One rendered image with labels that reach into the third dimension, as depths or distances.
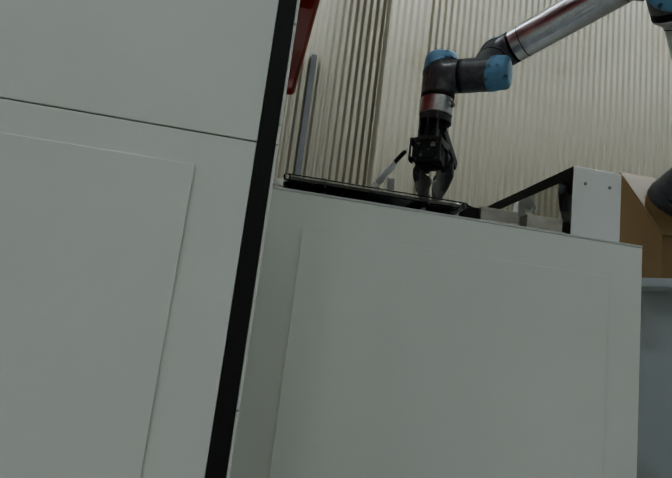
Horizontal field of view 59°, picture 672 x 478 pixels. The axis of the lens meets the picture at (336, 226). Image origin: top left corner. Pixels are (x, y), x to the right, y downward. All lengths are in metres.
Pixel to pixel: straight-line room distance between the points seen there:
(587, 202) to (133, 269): 0.78
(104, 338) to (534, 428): 0.64
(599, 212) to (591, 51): 4.42
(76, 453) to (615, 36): 5.39
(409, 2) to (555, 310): 4.02
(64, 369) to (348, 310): 0.40
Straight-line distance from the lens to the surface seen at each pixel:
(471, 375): 0.94
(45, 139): 0.73
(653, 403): 1.50
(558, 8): 1.42
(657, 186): 1.58
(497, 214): 1.25
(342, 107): 4.53
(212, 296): 0.67
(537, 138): 4.98
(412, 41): 4.69
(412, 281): 0.91
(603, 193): 1.15
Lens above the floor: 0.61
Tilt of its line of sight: 11 degrees up
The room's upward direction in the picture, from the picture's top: 7 degrees clockwise
